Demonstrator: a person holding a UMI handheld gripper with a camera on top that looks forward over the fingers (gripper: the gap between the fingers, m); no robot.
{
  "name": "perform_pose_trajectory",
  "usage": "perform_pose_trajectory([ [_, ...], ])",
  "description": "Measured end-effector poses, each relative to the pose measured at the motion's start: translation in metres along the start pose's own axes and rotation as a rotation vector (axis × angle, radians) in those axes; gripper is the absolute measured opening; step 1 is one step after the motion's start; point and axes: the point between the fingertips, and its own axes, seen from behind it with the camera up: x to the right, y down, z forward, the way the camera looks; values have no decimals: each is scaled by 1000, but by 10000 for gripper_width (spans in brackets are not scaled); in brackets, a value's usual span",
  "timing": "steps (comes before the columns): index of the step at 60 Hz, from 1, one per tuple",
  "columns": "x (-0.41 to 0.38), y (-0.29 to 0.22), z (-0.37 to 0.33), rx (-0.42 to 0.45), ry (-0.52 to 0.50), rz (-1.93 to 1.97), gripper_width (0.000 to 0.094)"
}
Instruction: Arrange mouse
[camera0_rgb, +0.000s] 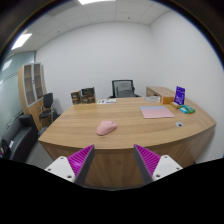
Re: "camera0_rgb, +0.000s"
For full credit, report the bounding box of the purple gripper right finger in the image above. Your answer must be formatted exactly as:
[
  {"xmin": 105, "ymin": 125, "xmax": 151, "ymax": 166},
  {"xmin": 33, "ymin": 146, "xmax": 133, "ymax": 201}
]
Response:
[{"xmin": 133, "ymin": 144, "xmax": 182, "ymax": 184}]

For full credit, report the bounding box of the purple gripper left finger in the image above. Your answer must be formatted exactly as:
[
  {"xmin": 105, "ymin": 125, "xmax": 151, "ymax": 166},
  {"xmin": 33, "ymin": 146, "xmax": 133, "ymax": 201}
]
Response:
[{"xmin": 46, "ymin": 145, "xmax": 95, "ymax": 186}]

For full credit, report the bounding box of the pink computer mouse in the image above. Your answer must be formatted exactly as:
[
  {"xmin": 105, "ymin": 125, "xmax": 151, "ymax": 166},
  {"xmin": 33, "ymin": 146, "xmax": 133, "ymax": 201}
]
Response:
[{"xmin": 96, "ymin": 121, "xmax": 117, "ymax": 136}]

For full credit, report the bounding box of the wooden office desk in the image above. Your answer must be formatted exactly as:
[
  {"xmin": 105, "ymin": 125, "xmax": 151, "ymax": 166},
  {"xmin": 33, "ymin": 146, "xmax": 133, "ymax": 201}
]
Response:
[{"xmin": 40, "ymin": 98, "xmax": 216, "ymax": 189}]

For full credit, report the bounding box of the black leather sofa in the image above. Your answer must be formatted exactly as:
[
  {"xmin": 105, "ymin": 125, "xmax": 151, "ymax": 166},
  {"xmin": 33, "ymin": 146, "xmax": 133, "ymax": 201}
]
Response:
[{"xmin": 1, "ymin": 114, "xmax": 39, "ymax": 162}]

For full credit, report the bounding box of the black side chair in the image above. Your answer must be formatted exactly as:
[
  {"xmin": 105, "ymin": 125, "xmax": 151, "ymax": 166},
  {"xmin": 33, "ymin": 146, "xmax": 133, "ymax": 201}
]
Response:
[{"xmin": 39, "ymin": 93, "xmax": 56, "ymax": 121}]

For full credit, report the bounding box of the green item pack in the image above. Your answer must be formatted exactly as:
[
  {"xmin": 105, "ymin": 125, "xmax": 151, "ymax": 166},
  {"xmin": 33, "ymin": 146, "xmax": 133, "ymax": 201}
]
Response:
[{"xmin": 180, "ymin": 105, "xmax": 195, "ymax": 114}]

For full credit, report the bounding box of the orange box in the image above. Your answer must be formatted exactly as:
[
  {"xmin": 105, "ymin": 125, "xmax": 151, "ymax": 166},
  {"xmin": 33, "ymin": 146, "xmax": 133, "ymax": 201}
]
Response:
[{"xmin": 161, "ymin": 97, "xmax": 174, "ymax": 104}]

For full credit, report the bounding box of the round glass ashtray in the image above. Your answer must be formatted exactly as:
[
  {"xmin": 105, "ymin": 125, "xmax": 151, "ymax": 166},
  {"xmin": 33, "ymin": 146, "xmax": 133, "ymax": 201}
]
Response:
[{"xmin": 144, "ymin": 96, "xmax": 161, "ymax": 102}]

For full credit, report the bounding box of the dark product box left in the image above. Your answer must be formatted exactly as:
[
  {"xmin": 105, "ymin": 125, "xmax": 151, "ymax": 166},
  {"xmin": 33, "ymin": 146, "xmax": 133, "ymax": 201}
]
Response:
[{"xmin": 71, "ymin": 91, "xmax": 81, "ymax": 105}]

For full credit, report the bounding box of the dark product box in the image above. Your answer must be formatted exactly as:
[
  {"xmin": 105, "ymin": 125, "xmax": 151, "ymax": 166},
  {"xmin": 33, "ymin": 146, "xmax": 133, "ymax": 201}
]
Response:
[
  {"xmin": 71, "ymin": 91, "xmax": 81, "ymax": 105},
  {"xmin": 81, "ymin": 87, "xmax": 95, "ymax": 104}
]

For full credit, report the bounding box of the dark product box right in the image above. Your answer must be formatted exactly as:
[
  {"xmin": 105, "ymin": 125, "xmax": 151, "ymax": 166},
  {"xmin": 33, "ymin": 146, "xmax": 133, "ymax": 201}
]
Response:
[{"xmin": 81, "ymin": 87, "xmax": 95, "ymax": 104}]

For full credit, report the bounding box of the wooden side return cabinet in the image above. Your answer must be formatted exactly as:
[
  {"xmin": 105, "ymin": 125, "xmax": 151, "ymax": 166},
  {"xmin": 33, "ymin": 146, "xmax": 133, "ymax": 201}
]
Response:
[{"xmin": 146, "ymin": 86, "xmax": 175, "ymax": 97}]

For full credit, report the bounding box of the white paper booklet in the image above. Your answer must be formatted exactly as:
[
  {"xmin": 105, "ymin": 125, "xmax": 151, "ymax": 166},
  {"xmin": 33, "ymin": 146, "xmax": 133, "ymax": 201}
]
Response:
[{"xmin": 97, "ymin": 98, "xmax": 116, "ymax": 104}]

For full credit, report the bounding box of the black mesh office chair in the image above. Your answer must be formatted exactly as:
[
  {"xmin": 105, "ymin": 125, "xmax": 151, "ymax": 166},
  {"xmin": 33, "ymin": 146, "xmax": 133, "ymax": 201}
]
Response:
[{"xmin": 111, "ymin": 80, "xmax": 137, "ymax": 98}]

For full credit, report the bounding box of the wooden bookcase cabinet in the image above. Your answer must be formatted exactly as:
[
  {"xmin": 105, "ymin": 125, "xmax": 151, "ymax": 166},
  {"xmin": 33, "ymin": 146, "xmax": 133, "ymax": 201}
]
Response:
[{"xmin": 18, "ymin": 63, "xmax": 45, "ymax": 130}]

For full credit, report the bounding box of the desk cable grommet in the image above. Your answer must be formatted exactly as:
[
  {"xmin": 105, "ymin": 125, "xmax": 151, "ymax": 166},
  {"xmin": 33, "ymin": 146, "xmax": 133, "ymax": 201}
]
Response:
[{"xmin": 175, "ymin": 122, "xmax": 184, "ymax": 127}]

